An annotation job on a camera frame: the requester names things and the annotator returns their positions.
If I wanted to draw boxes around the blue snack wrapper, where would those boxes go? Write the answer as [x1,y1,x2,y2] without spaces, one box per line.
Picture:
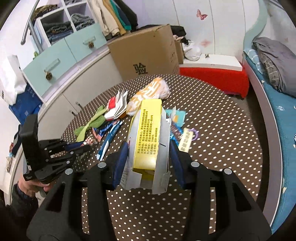
[96,120,123,161]

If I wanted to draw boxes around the cream tag purple ring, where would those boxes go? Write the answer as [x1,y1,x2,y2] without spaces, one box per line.
[178,127,200,153]

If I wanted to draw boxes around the yellow white medicine box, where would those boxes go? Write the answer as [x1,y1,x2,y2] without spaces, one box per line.
[120,99,171,194]

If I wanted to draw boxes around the person left hand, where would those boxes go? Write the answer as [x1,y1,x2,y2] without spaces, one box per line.
[18,176,56,197]

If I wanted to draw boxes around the small colourful candy wrapper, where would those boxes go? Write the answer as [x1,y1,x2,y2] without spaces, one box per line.
[81,134,98,146]

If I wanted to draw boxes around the blue shopping bag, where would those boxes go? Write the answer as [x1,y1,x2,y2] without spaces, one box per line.
[9,83,43,125]

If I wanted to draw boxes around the green plush toy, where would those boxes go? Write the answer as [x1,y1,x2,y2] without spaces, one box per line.
[74,105,107,142]

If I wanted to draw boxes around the white paper bag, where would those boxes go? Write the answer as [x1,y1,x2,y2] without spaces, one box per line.
[1,55,27,105]

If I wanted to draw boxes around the red white paper booklet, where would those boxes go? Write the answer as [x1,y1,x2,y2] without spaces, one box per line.
[104,89,128,121]

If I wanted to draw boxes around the brown polka dot tablecloth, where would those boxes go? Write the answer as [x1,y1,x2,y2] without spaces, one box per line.
[60,74,263,241]

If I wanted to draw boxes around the white cabinet teal drawers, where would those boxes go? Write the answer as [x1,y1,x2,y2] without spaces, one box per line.
[1,1,122,197]

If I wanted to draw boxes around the teal quilted bed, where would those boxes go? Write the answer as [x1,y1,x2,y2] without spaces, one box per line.
[243,48,295,232]

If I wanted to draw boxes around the teal orange packet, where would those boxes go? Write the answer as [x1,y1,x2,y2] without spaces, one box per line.
[165,109,186,128]

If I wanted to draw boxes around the red storage ottoman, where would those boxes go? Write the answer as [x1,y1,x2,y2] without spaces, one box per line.
[180,54,249,98]

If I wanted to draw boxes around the orange white snack bag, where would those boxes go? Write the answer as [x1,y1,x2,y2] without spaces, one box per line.
[126,77,171,116]

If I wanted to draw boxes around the large cardboard box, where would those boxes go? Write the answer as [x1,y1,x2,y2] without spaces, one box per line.
[108,25,180,80]

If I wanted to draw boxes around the hanging clothes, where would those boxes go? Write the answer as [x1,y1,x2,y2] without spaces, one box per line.
[88,0,138,40]

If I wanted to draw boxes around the grey folded blanket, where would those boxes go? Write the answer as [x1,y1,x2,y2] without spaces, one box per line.
[253,37,295,97]

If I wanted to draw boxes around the white plastic bag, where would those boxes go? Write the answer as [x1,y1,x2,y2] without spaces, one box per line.
[182,41,202,61]

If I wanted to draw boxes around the chrome curved rail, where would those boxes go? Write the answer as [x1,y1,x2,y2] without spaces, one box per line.
[21,0,43,54]

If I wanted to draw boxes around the pink butterfly wall sticker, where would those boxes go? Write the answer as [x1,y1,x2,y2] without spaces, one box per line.
[196,9,208,21]

